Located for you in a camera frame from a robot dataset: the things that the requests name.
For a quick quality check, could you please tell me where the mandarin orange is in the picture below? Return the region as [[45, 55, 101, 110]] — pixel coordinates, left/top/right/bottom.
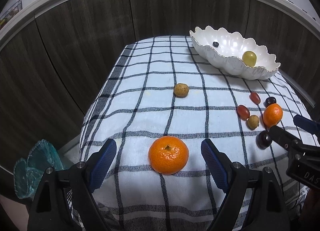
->
[[148, 136, 189, 175], [263, 104, 283, 128]]

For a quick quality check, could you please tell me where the white scalloped ceramic bowl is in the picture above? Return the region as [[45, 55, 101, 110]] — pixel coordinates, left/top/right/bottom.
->
[[189, 26, 281, 80]]

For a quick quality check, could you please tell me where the teal glass dish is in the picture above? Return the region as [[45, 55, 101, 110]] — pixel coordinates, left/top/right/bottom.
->
[[14, 139, 65, 199]]

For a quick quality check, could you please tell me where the checkered white blue cloth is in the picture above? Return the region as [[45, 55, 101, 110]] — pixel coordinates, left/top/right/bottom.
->
[[80, 36, 319, 230]]

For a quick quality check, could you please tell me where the brown longan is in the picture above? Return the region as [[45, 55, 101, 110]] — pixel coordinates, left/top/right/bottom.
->
[[174, 83, 189, 98], [247, 115, 260, 130]]

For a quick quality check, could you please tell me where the yellow-green round fruit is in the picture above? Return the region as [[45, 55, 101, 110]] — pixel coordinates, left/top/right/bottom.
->
[[242, 50, 257, 67]]

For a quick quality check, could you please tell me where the small dark grape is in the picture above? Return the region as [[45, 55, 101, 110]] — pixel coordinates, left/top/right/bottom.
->
[[265, 96, 277, 107]]

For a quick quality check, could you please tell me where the large dark plum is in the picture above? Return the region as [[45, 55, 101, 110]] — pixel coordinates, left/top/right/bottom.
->
[[256, 131, 273, 149]]

